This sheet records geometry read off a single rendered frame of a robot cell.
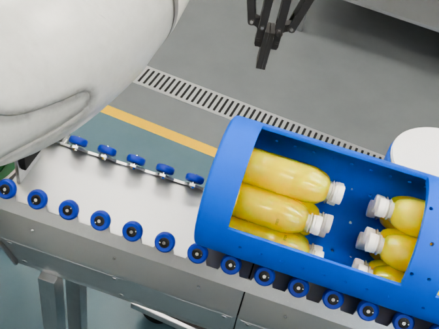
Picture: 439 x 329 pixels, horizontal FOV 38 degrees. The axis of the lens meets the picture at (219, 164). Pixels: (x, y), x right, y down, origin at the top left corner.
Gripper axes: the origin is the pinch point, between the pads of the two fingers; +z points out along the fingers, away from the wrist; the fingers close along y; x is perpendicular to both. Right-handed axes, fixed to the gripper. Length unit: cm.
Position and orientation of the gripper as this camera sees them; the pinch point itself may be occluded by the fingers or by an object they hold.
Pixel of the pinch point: (265, 46)
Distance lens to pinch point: 102.4
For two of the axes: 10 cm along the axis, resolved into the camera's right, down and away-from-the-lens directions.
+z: -1.7, 6.9, 7.1
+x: 0.9, -7.0, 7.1
